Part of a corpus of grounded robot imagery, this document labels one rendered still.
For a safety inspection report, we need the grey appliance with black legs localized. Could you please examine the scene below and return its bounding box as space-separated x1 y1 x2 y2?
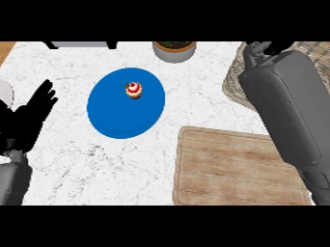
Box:
43 41 120 50

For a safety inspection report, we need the grey plant pot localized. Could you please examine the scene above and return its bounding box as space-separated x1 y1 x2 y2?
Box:
152 41 198 64

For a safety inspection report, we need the blue round plate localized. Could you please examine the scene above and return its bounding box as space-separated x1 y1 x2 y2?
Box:
87 67 167 140

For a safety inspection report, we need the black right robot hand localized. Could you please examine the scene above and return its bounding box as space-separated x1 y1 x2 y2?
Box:
245 41 297 56

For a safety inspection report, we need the wooden cutting board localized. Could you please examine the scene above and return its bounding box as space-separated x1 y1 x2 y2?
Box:
173 125 313 206

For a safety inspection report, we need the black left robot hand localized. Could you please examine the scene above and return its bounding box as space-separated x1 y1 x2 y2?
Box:
0 79 61 157

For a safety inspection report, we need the cupcake with red topping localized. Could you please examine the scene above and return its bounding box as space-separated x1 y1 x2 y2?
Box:
124 81 145 100

